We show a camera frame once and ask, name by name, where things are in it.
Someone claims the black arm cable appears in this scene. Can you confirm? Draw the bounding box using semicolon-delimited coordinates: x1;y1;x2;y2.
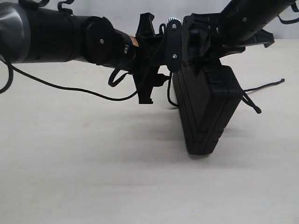
0;56;138;101
278;0;299;25

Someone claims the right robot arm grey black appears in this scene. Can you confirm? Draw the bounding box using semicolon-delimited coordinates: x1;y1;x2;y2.
187;0;299;58

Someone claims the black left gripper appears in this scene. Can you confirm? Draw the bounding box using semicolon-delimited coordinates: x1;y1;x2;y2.
130;13;165;104

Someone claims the white backdrop curtain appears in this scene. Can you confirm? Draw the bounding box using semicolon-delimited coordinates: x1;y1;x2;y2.
35;0;299;42

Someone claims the black plastic carrying case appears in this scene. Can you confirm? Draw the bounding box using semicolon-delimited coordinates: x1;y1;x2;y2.
171;14;244;155

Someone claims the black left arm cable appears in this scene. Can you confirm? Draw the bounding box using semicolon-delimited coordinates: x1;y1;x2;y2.
0;56;138;101

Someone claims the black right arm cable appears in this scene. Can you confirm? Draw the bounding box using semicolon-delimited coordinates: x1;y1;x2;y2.
278;0;299;25

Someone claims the black cord with knot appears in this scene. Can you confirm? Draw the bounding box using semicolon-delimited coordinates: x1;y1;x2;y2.
163;58;285;114

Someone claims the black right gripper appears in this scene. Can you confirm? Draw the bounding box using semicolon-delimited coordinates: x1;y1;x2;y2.
192;0;280;56

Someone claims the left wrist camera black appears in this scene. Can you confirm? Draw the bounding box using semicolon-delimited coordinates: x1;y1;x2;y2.
164;17;182;72

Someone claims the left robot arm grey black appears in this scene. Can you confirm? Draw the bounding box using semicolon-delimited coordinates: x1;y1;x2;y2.
0;0;169;104

